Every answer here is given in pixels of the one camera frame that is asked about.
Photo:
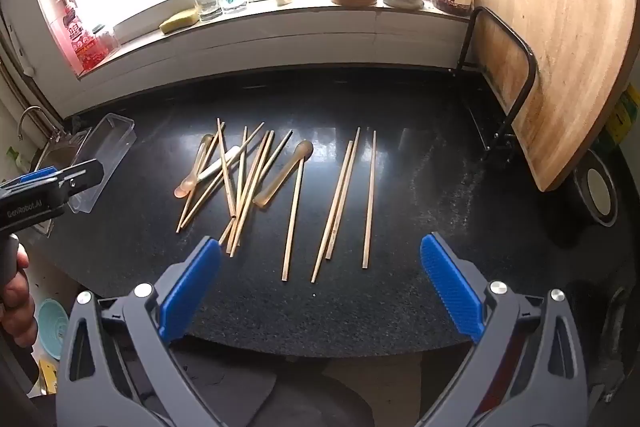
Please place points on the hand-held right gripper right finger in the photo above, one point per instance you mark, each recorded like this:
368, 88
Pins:
450, 287

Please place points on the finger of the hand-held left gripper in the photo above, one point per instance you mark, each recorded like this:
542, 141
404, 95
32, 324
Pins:
82, 179

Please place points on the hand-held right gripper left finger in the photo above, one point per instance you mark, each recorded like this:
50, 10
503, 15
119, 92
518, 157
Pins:
192, 287

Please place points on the clear plastic container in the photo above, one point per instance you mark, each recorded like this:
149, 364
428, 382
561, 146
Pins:
107, 147

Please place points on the pile of wooden chopsticks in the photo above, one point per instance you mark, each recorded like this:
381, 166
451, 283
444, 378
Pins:
241, 202

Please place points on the person's left hand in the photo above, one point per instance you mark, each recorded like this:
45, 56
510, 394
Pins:
17, 312

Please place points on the stainless steel sink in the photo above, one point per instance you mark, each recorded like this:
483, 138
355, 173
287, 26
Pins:
55, 154

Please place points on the chrome faucet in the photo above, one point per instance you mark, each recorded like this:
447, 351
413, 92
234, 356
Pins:
31, 108

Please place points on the translucent amber spoon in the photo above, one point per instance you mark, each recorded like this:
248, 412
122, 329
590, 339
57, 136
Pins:
280, 179
200, 159

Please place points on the teal bowl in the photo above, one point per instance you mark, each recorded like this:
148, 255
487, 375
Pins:
52, 327

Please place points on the pink soap dispenser bottle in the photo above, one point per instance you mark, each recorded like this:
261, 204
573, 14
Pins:
75, 37

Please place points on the small yellow item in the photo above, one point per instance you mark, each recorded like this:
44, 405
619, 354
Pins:
47, 372

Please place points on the black round container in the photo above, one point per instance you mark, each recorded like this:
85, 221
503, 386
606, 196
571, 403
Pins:
600, 189

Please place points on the yellow sponge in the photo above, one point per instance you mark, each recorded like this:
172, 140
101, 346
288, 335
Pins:
177, 21

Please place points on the short clear glass tumbler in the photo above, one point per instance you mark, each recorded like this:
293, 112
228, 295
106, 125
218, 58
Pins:
207, 8

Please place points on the black metal rack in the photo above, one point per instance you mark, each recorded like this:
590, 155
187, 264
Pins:
530, 72

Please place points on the yellow green packet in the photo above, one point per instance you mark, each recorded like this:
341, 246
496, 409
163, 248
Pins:
622, 117

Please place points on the large wooden cutting board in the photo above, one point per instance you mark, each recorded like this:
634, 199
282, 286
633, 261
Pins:
560, 32

